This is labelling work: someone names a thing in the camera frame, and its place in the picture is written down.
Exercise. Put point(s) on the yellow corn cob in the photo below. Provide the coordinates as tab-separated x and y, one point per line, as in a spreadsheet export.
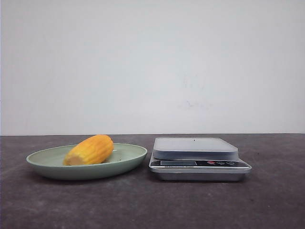
93	150

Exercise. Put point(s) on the silver digital kitchen scale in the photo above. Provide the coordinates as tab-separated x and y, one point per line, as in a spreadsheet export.
197	159

